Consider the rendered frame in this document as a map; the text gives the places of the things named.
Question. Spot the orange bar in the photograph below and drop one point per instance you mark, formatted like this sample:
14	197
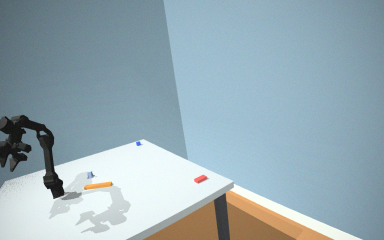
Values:
98	185

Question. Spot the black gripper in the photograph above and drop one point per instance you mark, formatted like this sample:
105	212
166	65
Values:
6	148

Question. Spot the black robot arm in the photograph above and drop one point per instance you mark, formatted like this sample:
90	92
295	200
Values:
15	127

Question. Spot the red rectangular block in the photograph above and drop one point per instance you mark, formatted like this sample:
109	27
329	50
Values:
200	179

